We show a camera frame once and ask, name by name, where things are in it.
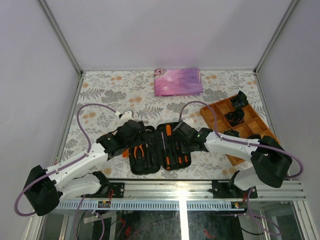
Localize orange handled long-nose pliers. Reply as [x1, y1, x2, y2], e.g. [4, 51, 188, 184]
[133, 144, 145, 161]

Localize black plastic tool case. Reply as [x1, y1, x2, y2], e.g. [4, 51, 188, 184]
[122, 121, 192, 175]

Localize large black orange screwdriver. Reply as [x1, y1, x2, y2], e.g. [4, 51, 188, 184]
[161, 132, 171, 170]

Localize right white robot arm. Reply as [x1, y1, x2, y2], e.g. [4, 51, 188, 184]
[172, 121, 293, 198]

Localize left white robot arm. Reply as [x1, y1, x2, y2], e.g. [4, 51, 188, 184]
[24, 119, 143, 216]

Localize black tape roll near left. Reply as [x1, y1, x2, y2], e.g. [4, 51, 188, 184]
[223, 129, 240, 138]

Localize black tape roll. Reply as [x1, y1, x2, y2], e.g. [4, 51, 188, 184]
[230, 90, 249, 109]
[223, 129, 240, 138]
[224, 108, 245, 127]

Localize black tape roll middle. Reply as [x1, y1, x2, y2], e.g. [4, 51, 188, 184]
[224, 108, 245, 127]

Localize folded purple cloth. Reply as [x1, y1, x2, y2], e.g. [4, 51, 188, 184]
[154, 68, 204, 97]

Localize wooden compartment tray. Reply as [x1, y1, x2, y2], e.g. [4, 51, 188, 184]
[199, 94, 281, 167]

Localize black tape roll far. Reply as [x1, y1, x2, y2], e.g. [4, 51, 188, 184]
[230, 90, 249, 109]

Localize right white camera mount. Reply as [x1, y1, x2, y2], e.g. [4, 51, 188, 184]
[181, 117, 195, 126]

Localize aluminium front rail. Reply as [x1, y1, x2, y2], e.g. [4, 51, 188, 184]
[45, 179, 307, 212]

